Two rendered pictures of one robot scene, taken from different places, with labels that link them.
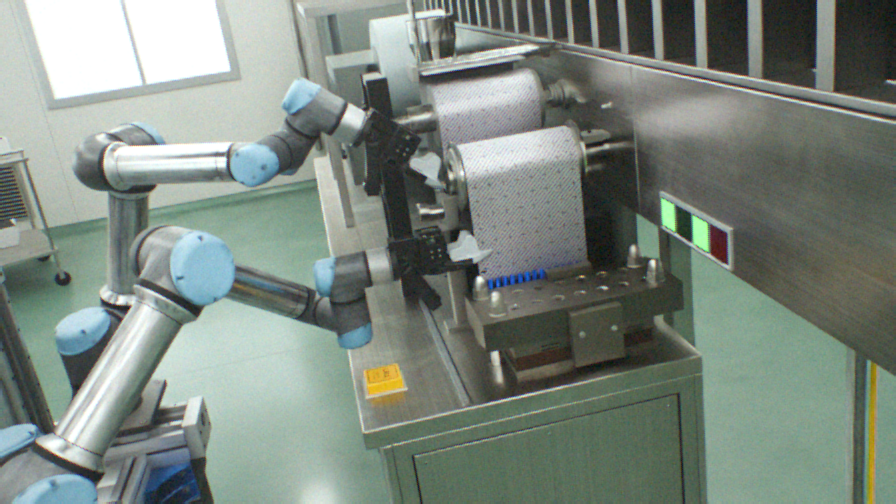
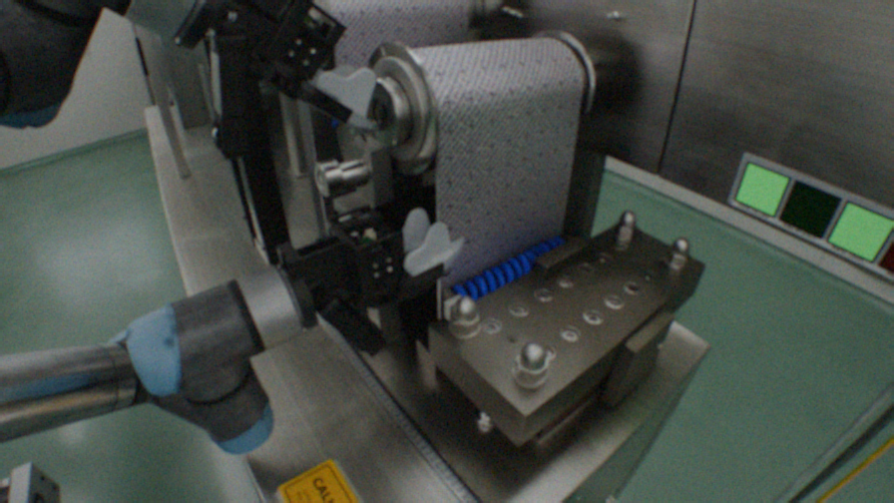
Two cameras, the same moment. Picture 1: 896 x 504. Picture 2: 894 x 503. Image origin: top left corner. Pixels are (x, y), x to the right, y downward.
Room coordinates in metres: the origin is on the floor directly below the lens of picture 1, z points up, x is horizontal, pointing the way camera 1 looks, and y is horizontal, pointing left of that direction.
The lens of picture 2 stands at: (1.19, 0.14, 1.38)
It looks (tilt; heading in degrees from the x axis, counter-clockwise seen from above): 35 degrees down; 331
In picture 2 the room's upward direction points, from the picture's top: straight up
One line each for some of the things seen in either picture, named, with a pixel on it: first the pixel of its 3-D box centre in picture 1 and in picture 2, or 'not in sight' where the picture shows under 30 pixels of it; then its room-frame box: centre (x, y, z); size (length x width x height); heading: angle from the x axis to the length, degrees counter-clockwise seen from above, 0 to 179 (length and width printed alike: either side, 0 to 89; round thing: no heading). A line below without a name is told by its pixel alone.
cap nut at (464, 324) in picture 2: (480, 286); (465, 313); (1.49, -0.05, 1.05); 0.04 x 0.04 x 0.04
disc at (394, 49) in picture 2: (456, 176); (397, 110); (1.62, -0.04, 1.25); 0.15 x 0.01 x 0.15; 8
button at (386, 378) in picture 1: (383, 379); (319, 500); (1.42, 0.17, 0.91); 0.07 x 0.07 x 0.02; 8
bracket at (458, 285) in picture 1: (448, 263); (367, 255); (1.65, 0.00, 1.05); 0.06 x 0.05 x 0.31; 98
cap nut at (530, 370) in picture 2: (496, 302); (532, 359); (1.39, -0.07, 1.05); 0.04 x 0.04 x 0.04
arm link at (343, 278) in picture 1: (342, 275); (196, 340); (1.52, 0.22, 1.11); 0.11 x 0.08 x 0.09; 98
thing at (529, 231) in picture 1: (530, 234); (511, 206); (1.57, -0.17, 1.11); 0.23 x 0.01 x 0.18; 98
